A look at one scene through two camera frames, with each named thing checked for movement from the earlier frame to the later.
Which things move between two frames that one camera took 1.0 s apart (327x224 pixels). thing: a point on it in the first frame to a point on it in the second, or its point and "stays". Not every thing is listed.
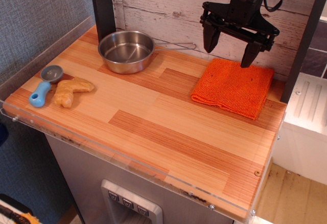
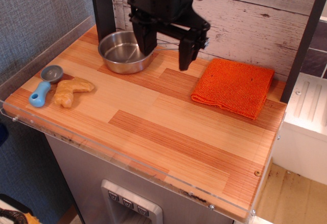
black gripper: (242, 17) to (170, 7)
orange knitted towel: (240, 90) stays
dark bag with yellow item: (14, 211) stays
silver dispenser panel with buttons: (126, 206) stays
